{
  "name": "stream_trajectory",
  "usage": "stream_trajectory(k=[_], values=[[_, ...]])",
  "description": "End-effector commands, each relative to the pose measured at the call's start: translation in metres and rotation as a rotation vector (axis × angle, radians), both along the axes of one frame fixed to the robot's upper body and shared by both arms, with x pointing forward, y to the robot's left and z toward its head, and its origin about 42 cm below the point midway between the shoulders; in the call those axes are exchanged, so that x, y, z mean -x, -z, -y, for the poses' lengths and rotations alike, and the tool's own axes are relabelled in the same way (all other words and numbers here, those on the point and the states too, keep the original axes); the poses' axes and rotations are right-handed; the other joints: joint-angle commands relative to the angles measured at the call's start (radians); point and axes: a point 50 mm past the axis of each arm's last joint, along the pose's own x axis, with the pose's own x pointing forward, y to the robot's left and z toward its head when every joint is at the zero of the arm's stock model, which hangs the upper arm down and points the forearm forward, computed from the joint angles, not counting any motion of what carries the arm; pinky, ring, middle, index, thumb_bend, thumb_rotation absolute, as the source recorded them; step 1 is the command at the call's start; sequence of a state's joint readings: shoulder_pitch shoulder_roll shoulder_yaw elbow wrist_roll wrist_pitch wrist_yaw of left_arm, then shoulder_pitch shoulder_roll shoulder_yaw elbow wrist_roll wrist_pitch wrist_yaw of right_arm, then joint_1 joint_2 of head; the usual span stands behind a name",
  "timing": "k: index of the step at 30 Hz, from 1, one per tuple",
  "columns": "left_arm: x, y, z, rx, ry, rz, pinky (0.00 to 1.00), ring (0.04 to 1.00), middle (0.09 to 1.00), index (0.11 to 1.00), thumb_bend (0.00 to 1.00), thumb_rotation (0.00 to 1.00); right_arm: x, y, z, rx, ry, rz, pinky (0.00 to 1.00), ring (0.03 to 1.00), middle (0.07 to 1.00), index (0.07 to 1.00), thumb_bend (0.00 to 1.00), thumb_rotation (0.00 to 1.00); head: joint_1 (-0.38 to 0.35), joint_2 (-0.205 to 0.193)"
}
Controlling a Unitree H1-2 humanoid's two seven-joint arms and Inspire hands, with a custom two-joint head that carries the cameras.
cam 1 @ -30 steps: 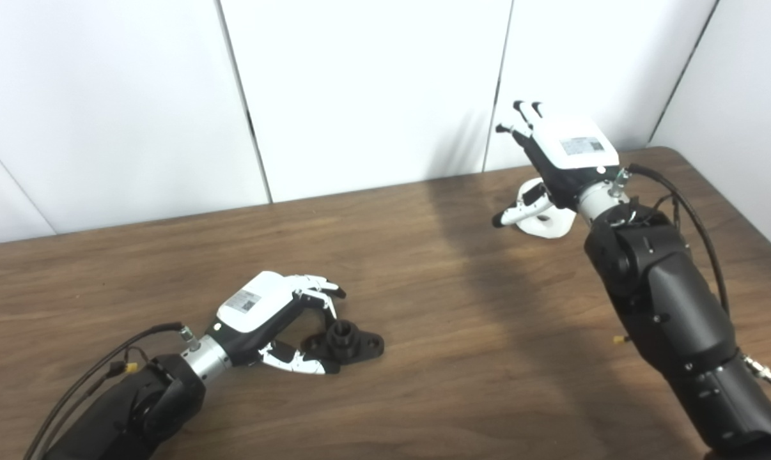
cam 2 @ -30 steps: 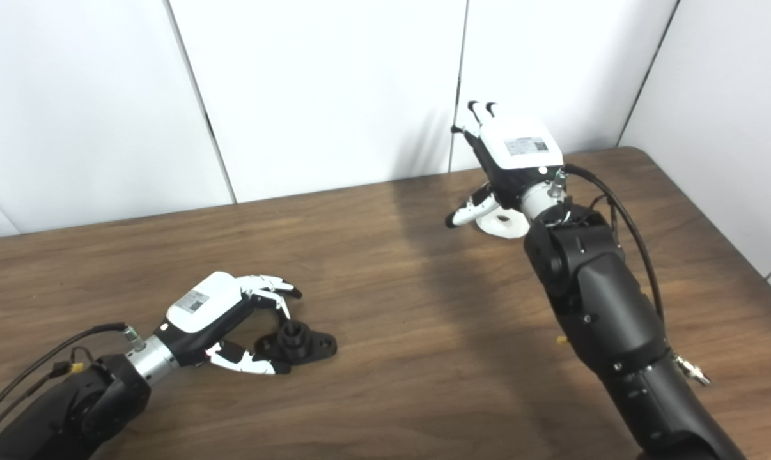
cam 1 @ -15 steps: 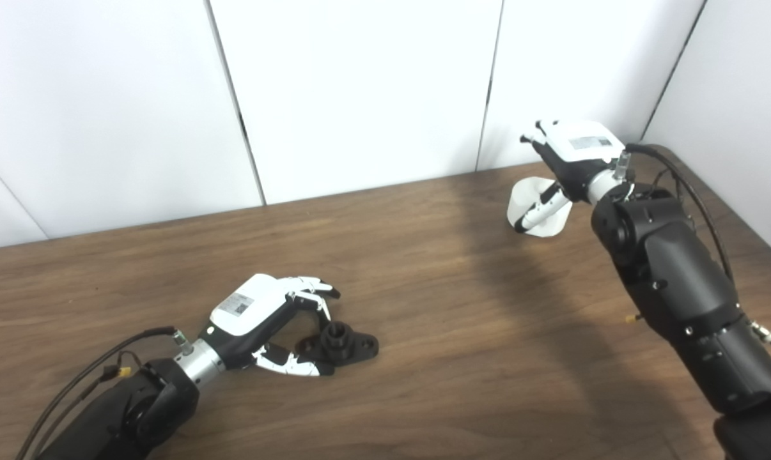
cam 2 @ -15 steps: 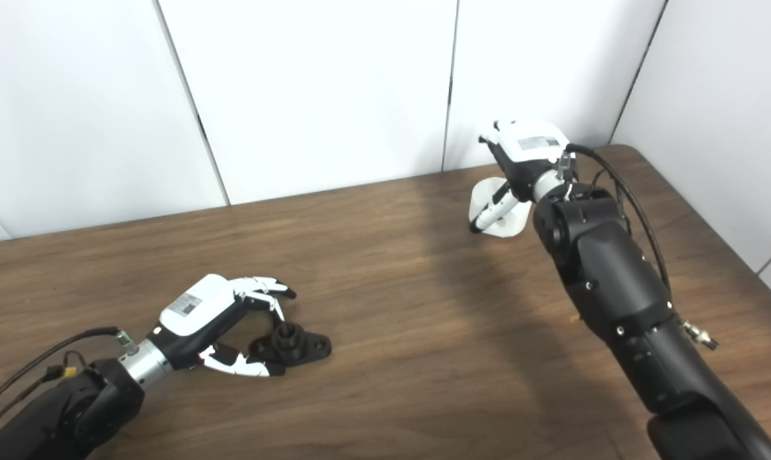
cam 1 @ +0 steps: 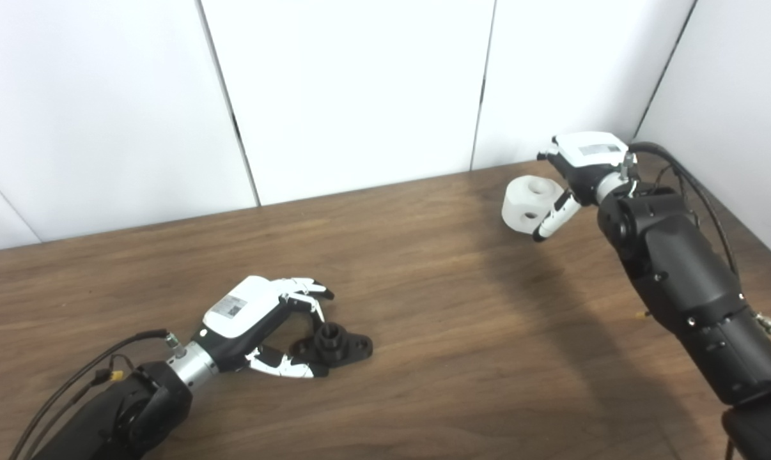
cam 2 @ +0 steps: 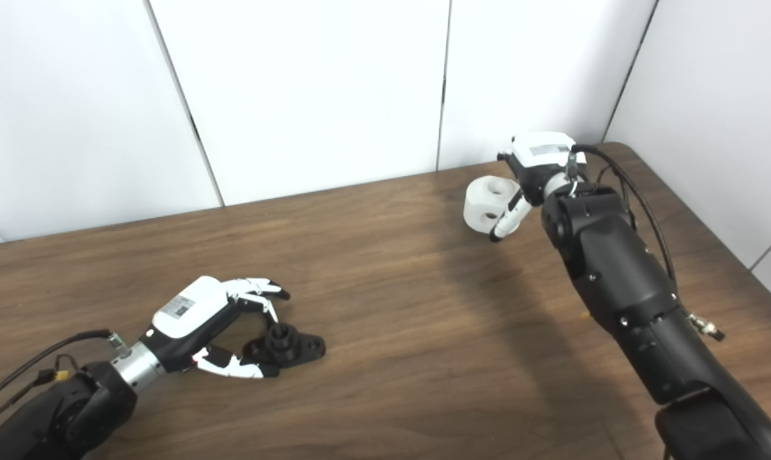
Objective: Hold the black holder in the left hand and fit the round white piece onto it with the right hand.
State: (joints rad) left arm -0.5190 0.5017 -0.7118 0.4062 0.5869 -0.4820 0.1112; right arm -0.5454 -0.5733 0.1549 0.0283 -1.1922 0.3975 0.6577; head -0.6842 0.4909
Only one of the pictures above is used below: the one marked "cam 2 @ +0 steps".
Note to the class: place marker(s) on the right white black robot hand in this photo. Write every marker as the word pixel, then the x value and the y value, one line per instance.
pixel 539 160

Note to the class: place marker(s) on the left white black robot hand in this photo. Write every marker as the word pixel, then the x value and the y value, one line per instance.
pixel 187 313

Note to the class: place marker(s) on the round white piece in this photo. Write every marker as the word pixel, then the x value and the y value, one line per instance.
pixel 481 204

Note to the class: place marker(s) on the black flanged holder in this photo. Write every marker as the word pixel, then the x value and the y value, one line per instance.
pixel 296 348

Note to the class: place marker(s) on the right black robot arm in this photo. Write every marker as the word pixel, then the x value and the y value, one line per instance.
pixel 635 294

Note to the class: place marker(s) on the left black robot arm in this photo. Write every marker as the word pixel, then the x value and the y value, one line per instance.
pixel 72 409

